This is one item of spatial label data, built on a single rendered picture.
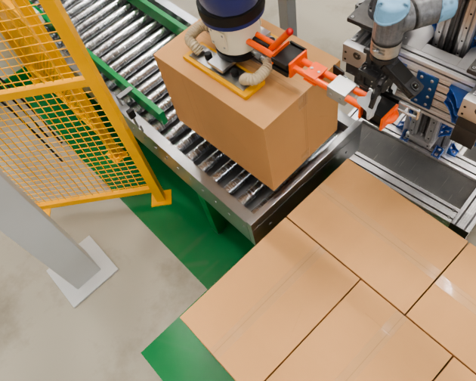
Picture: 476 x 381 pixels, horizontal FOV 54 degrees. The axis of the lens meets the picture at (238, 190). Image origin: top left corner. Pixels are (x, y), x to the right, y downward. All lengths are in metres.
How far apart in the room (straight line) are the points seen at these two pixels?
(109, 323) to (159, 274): 0.35
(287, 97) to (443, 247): 0.85
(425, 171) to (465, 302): 0.85
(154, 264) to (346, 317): 1.19
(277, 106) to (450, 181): 1.20
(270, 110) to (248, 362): 0.90
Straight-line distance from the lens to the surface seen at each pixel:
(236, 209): 1.97
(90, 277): 2.70
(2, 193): 2.01
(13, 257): 3.02
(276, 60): 1.55
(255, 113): 1.61
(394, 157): 2.57
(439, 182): 2.53
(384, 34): 1.22
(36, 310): 2.80
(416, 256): 1.95
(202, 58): 1.80
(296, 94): 1.65
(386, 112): 1.40
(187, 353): 2.42
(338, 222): 1.97
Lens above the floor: 2.30
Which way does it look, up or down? 58 degrees down
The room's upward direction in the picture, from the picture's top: 15 degrees counter-clockwise
